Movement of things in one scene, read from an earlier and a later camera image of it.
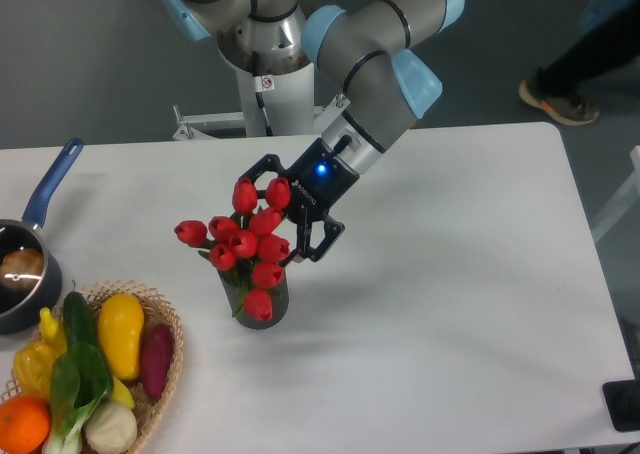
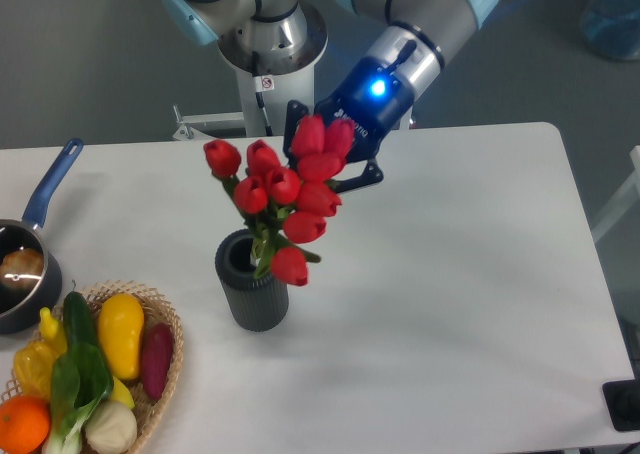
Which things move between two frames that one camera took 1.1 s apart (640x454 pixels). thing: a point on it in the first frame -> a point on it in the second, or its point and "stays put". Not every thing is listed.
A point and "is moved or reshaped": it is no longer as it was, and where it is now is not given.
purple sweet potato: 156,360 stays put
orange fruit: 25,424 stays put
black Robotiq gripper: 319,182 -> 369,96
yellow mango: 120,325 stays put
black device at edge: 622,400 stays put
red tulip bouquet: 247,245 is moved or reshaped
